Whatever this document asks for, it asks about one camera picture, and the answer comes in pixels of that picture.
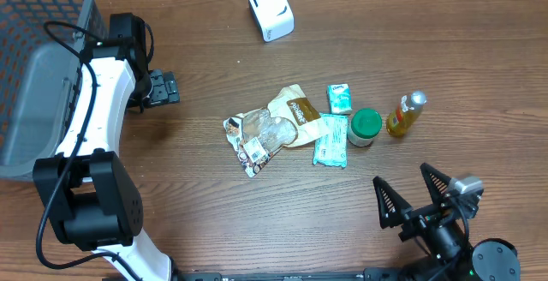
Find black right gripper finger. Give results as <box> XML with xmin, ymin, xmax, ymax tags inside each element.
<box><xmin>372</xmin><ymin>176</ymin><xmax>413</xmax><ymax>229</ymax></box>
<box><xmin>420</xmin><ymin>163</ymin><xmax>451</xmax><ymax>205</ymax></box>

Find yellow drink bottle grey cap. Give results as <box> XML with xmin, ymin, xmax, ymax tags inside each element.
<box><xmin>386</xmin><ymin>91</ymin><xmax>427</xmax><ymax>137</ymax></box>

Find mint green tissue pack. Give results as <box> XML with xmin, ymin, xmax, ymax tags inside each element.
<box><xmin>313</xmin><ymin>113</ymin><xmax>348</xmax><ymax>168</ymax></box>

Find green white can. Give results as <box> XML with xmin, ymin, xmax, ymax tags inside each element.
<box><xmin>348</xmin><ymin>108</ymin><xmax>382</xmax><ymax>146</ymax></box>

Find teal white tissue pack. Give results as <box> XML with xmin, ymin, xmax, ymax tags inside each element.
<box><xmin>327</xmin><ymin>83</ymin><xmax>352</xmax><ymax>115</ymax></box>

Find brown white snack bag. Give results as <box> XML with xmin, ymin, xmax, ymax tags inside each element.
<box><xmin>223</xmin><ymin>84</ymin><xmax>330</xmax><ymax>177</ymax></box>

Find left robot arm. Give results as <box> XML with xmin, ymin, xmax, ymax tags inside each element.
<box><xmin>33</xmin><ymin>13</ymin><xmax>182</xmax><ymax>280</ymax></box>

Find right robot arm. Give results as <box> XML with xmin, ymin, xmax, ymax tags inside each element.
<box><xmin>364</xmin><ymin>163</ymin><xmax>521</xmax><ymax>281</ymax></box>

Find white barcode scanner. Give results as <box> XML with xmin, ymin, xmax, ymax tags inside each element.
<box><xmin>248</xmin><ymin>0</ymin><xmax>295</xmax><ymax>43</ymax></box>

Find dark grey plastic basket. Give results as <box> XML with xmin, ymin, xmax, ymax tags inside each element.
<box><xmin>1</xmin><ymin>0</ymin><xmax>108</xmax><ymax>182</ymax></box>

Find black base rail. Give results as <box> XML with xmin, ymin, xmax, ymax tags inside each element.
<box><xmin>172</xmin><ymin>268</ymin><xmax>400</xmax><ymax>281</ymax></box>

